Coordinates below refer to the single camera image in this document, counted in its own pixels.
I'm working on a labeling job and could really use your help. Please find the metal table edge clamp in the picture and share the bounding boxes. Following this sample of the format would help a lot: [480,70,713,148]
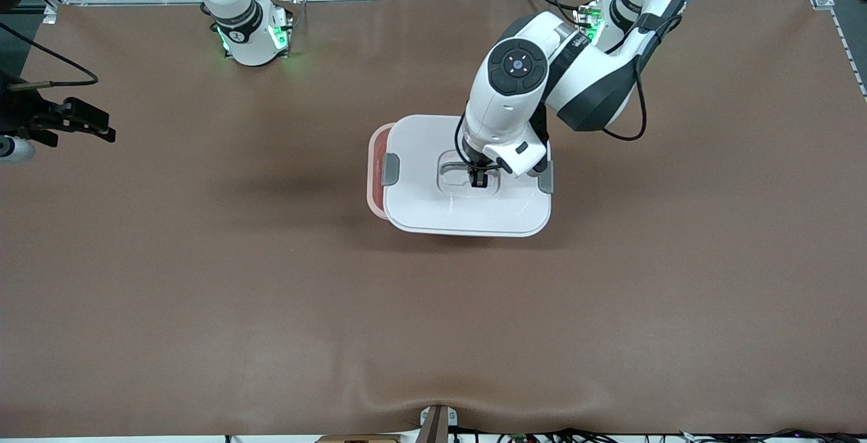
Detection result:
[419,404,459,443]

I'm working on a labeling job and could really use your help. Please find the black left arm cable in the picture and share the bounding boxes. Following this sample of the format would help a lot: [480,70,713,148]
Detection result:
[454,0,713,174]

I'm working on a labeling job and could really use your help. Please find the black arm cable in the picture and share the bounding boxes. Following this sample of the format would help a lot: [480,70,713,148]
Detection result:
[454,0,713,174]
[0,22,100,89]

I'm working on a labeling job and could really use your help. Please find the pink translucent storage box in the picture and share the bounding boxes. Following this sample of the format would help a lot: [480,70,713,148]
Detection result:
[366,122,398,221]

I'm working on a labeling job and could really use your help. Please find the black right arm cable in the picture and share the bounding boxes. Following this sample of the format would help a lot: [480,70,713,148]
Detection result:
[0,22,100,89]

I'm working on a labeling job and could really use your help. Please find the white box lid grey latches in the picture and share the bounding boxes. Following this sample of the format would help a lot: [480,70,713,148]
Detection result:
[382,114,555,238]

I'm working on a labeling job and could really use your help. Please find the brown table mat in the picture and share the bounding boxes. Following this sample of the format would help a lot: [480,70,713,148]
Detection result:
[0,0,867,438]

